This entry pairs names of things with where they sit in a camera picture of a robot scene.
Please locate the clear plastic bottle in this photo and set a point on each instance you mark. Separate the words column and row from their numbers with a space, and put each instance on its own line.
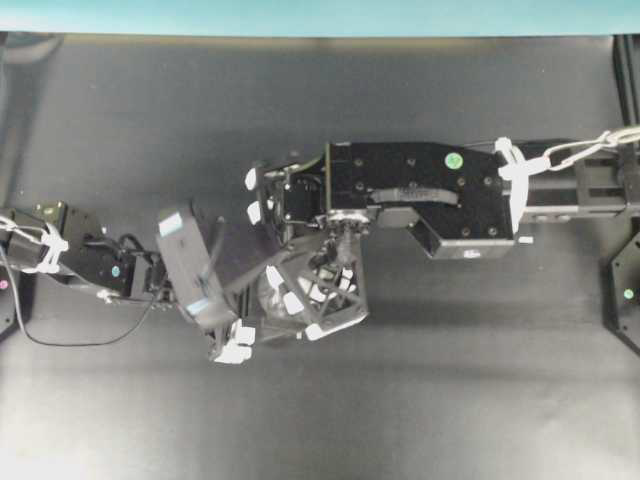
column 277, row 299

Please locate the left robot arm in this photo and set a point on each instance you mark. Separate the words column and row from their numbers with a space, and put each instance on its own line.
column 69, row 246

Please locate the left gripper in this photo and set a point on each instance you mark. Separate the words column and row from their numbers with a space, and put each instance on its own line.
column 240, row 269

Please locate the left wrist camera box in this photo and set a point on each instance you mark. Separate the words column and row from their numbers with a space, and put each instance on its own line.
column 185, row 244

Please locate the black frame post right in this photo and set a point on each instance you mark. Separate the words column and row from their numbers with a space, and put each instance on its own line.
column 626, row 72

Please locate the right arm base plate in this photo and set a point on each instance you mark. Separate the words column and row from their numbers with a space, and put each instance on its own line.
column 620, row 283

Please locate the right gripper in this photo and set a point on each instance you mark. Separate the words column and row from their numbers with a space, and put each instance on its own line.
column 315, row 204

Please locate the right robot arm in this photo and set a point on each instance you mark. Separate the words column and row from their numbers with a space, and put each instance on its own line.
column 458, row 202

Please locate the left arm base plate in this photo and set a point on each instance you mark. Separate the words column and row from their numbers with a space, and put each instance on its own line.
column 25, row 285

